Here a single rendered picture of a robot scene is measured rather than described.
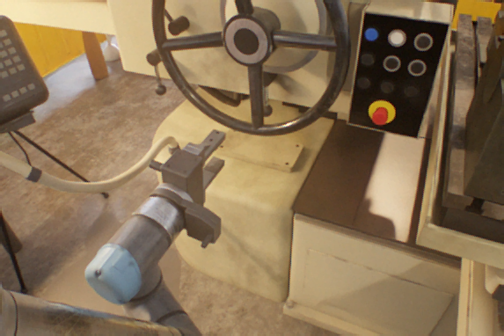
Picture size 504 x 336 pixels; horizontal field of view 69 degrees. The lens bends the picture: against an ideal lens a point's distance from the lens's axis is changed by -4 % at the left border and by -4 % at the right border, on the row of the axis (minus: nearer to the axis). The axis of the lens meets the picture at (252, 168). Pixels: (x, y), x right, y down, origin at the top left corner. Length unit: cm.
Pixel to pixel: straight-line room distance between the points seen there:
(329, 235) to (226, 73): 64
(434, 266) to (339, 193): 38
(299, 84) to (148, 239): 56
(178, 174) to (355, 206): 86
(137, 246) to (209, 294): 131
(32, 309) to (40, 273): 181
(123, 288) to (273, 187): 95
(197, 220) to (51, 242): 176
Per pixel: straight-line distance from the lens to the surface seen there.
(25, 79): 110
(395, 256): 133
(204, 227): 59
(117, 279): 53
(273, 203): 135
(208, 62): 104
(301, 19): 76
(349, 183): 143
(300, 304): 175
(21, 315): 37
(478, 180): 88
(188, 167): 60
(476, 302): 112
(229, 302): 182
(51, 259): 222
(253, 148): 154
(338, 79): 65
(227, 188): 141
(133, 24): 115
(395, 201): 140
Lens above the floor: 157
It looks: 41 degrees down
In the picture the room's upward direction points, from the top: 2 degrees counter-clockwise
